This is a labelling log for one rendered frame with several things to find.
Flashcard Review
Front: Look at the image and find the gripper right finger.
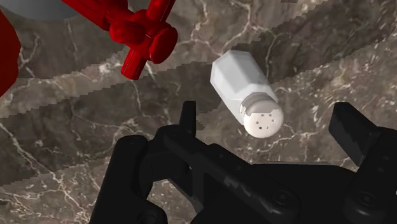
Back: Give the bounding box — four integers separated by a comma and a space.
328, 101, 397, 224

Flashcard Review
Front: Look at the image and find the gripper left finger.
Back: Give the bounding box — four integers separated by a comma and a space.
89, 101, 302, 224

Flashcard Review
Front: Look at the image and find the white salt shaker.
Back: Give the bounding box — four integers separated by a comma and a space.
209, 50, 285, 139

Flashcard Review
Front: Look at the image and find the red cross-shaped jointed object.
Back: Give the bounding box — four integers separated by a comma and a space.
61, 0, 179, 81

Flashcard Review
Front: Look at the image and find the red rounded object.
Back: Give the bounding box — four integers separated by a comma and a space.
0, 9, 22, 97

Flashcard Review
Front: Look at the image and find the grey round object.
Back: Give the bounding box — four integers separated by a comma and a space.
0, 0, 79, 22

